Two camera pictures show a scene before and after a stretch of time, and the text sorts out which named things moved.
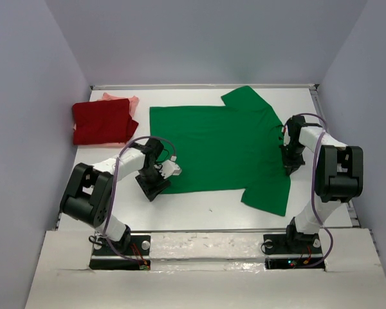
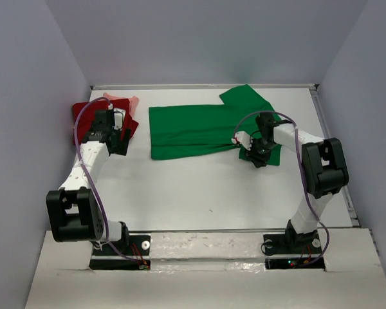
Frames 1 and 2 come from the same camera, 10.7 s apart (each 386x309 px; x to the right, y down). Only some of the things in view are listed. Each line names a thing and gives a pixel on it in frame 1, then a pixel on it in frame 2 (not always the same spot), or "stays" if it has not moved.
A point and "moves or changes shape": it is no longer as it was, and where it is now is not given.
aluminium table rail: x=204 y=86 stays
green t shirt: x=236 y=147 moves or changes shape
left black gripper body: x=149 y=174 -> x=117 y=132
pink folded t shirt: x=133 y=102 stays
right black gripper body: x=294 y=149 -> x=260 y=150
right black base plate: x=291 y=244 stays
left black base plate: x=133 y=253 stays
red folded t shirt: x=103 y=122 stays
